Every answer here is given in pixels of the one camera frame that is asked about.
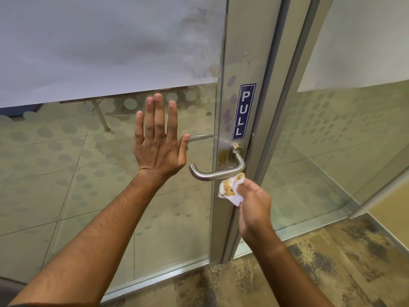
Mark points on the blue door sign sticker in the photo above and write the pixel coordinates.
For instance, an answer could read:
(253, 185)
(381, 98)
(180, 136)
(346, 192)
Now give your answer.
(243, 111)

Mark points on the dotted glass side panel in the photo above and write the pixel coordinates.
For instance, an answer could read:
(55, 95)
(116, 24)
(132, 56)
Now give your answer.
(335, 140)

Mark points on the person's right forearm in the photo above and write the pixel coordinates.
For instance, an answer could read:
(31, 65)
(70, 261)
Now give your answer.
(287, 274)

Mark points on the person's left thumb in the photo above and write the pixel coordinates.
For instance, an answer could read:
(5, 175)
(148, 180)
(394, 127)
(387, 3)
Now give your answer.
(183, 150)

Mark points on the person's left hand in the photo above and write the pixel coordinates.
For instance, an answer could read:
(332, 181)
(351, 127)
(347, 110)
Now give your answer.
(156, 153)

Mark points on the person's right fingers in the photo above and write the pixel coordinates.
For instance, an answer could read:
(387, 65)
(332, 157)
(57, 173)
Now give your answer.
(248, 187)

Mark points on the person's left little finger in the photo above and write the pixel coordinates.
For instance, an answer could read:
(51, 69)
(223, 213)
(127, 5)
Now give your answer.
(139, 126)

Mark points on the person's left forearm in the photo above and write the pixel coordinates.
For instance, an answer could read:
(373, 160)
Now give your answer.
(89, 239)

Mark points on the large white paper sheet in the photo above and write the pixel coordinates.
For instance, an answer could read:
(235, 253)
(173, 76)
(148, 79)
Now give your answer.
(96, 44)

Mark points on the stained white paper tissue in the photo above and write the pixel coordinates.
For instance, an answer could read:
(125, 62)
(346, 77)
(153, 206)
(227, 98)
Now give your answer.
(229, 188)

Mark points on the aluminium door frame post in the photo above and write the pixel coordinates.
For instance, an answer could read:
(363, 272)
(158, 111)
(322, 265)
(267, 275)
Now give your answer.
(289, 76)

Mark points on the aluminium framed glass door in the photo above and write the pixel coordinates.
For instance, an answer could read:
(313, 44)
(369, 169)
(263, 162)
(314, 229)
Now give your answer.
(238, 44)

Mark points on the person's left middle finger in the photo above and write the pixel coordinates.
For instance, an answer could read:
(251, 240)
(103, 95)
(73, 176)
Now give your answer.
(159, 113)

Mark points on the table with metal leg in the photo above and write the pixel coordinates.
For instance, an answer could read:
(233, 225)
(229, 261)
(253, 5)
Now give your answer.
(101, 116)

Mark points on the person's right hand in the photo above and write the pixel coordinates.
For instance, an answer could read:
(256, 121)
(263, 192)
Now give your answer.
(255, 210)

